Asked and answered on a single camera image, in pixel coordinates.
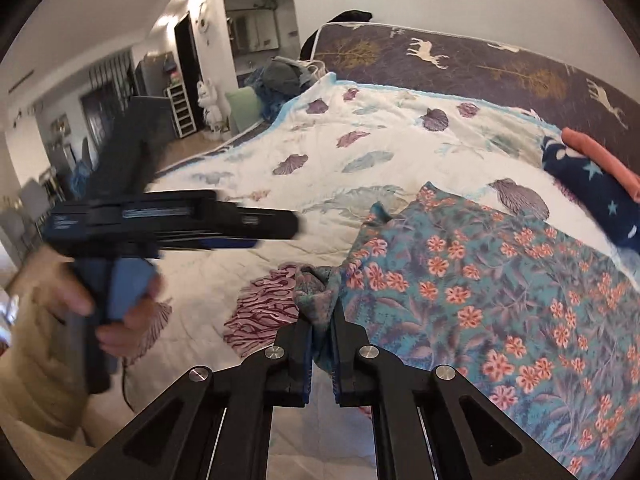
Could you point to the folded pink cloth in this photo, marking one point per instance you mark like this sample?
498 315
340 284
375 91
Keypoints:
600 152

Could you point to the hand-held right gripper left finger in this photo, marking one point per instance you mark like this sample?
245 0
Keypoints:
305 385

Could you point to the teal floral garment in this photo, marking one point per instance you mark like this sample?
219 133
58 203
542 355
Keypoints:
475 285

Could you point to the person's beige clothing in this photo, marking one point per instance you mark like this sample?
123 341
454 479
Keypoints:
35 385

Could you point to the person's left hand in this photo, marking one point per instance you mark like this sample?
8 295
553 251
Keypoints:
127 330

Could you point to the folded navy star cloth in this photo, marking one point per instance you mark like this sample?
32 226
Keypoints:
595 190

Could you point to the black cloth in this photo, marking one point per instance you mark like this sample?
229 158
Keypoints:
345 16

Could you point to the white shoe rack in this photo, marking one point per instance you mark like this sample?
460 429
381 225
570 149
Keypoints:
181 110

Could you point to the dark door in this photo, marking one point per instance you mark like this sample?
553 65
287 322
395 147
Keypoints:
189 60

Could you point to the pale green cushion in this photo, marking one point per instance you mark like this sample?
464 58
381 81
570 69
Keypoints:
244 107

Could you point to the white cat statue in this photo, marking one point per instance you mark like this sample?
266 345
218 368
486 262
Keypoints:
210 105

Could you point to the white feather print quilt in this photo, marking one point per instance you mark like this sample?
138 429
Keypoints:
325 160

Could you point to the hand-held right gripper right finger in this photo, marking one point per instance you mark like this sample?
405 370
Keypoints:
340 385

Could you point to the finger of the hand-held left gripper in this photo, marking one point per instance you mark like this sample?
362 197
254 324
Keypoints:
215 245
260 222

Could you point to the grey refrigerator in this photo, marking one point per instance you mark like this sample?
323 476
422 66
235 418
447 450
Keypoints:
152 72

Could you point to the pile of dark clothes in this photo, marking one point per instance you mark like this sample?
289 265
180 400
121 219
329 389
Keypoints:
282 80

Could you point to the black window grille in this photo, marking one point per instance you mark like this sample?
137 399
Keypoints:
107 95

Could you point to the dark deer print mattress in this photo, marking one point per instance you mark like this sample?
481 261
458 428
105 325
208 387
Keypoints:
475 65

